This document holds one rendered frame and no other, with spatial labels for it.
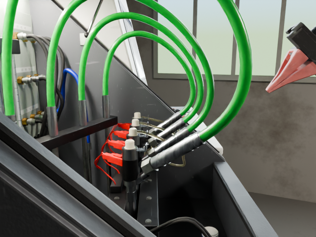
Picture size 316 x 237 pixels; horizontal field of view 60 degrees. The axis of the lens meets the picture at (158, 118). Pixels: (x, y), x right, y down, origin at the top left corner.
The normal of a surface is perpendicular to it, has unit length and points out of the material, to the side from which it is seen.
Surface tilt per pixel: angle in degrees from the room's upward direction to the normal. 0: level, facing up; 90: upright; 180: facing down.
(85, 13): 90
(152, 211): 0
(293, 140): 90
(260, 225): 0
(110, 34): 90
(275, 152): 90
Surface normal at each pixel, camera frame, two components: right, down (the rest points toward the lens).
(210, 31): -0.37, 0.21
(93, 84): 0.02, 0.22
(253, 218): 0.00, -0.97
